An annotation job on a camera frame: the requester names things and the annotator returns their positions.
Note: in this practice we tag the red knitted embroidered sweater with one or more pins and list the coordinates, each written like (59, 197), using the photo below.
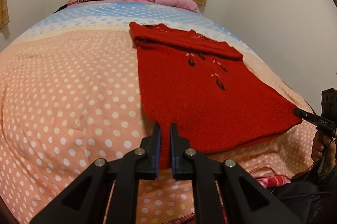
(204, 87)

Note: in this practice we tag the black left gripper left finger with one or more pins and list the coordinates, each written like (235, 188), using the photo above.
(107, 191)

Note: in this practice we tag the beige side window curtain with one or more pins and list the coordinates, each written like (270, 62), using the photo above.
(4, 14)

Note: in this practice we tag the polka dot bed sheet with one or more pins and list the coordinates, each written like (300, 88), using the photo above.
(70, 94)

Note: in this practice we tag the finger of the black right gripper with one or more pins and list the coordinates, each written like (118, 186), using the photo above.
(304, 115)

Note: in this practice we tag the person's right hand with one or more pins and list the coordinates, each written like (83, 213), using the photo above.
(323, 145)

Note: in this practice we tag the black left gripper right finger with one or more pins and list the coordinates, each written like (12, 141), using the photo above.
(224, 192)

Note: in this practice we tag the dark object beside bed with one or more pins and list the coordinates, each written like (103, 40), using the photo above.
(61, 8)

